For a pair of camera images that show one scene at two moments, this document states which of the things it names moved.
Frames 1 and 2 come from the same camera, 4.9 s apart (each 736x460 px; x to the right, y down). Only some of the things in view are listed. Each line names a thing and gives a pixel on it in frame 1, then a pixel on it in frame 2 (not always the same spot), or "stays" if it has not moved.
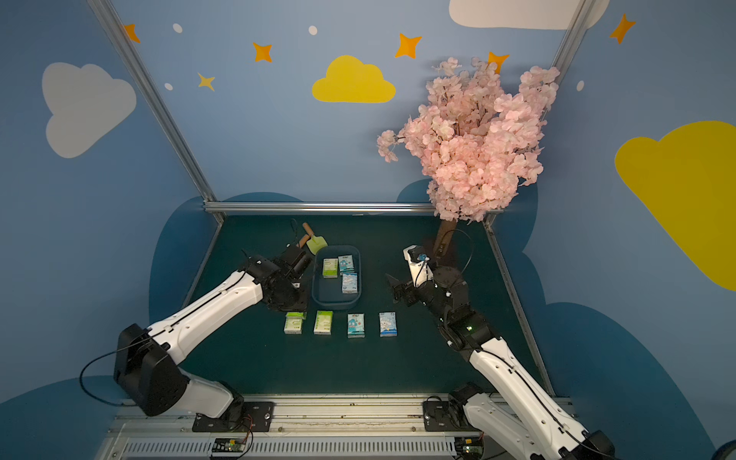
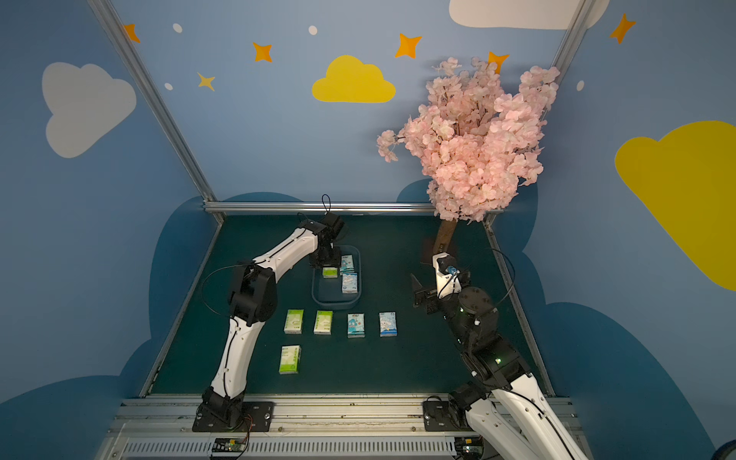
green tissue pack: (323, 324) stays
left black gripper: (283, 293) to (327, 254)
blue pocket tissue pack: (356, 325) stays
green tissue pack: (295, 316) to (289, 359)
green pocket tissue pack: (293, 323) stays
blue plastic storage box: (328, 291) stays
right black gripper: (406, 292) to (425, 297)
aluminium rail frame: (318, 428) stays
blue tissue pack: (388, 324) stays
